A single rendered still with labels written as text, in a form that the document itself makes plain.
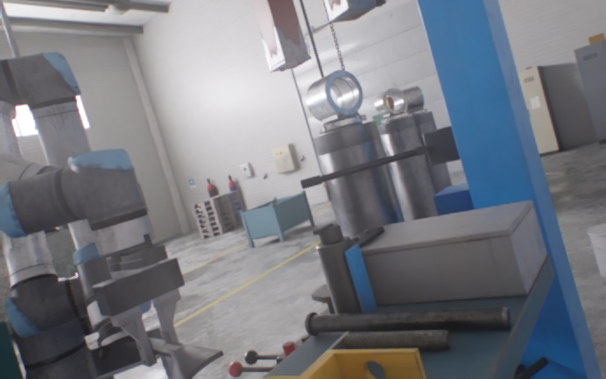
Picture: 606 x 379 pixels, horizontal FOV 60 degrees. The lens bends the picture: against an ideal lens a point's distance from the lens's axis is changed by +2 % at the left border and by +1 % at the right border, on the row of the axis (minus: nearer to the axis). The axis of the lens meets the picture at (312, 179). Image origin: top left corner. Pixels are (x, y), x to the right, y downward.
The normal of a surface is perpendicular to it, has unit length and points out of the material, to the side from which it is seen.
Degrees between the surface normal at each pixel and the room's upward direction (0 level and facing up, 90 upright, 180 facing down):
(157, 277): 90
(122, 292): 90
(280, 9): 90
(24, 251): 69
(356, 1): 90
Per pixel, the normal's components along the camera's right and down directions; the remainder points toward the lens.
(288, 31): 0.54, -0.11
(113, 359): 0.47, -0.51
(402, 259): -0.53, 0.20
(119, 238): 0.16, 0.00
